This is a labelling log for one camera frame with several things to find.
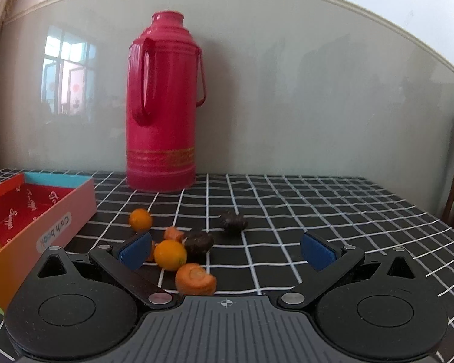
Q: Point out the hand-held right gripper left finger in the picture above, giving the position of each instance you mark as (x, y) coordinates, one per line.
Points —
(135, 252)

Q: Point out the red thermos flask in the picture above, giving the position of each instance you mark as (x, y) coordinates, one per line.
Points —
(160, 121)

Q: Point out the black white checked tablecloth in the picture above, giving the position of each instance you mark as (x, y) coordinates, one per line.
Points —
(325, 211)

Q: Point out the small carrot piece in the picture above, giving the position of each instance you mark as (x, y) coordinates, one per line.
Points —
(173, 233)

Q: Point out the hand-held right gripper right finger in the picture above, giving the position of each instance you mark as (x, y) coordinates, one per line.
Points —
(317, 251)

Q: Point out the colourful cardboard box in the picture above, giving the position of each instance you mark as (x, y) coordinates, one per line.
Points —
(41, 211)

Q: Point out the dark brown chestnut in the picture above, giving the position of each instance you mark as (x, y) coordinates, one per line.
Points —
(232, 220)
(199, 242)

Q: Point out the large carrot piece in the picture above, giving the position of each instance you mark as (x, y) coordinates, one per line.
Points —
(195, 279)

